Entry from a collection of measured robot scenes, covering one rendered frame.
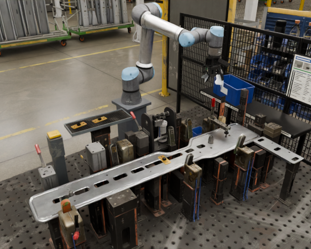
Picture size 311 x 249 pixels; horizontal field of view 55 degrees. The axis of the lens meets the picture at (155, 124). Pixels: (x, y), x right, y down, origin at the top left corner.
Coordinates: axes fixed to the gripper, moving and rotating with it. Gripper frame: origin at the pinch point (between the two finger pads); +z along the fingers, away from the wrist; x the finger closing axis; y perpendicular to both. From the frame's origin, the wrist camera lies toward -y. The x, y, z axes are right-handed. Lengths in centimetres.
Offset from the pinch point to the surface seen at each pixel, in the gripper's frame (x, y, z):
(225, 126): 13.7, 0.1, 22.0
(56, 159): -17, 97, 28
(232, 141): 20.5, -0.2, 29.3
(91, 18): -764, -223, 83
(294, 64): 15, -55, -8
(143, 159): 8, 56, 29
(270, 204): 51, -6, 59
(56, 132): -20, 94, 14
